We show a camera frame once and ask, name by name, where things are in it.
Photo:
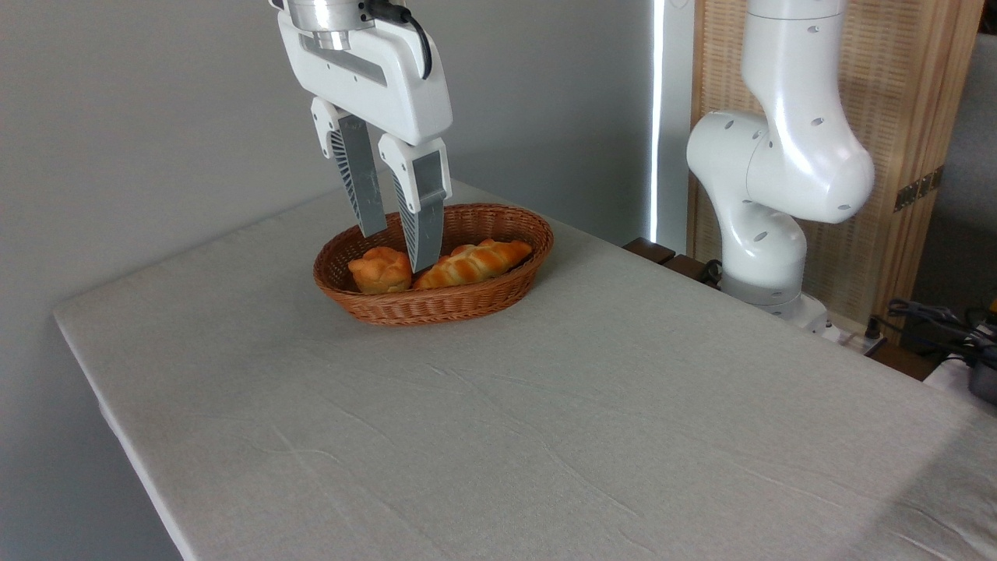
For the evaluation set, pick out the long braided bread loaf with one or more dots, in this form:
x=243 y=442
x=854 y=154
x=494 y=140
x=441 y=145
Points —
x=475 y=263

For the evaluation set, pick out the brown wicker basket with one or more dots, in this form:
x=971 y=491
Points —
x=436 y=305

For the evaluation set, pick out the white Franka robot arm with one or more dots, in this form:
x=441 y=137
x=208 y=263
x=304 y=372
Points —
x=787 y=140

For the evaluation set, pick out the white window frame strip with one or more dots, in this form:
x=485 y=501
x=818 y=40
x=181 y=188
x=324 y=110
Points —
x=670 y=117

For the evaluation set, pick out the round knotted bread roll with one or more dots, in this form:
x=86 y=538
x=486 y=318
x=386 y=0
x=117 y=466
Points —
x=380 y=270

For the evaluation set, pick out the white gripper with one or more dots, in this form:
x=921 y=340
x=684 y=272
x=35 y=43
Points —
x=389 y=86

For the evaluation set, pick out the dark brown wooden block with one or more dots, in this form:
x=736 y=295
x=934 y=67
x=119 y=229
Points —
x=689 y=267
x=649 y=249

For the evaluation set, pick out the light grey tablecloth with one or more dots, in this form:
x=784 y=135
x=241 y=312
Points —
x=545 y=421

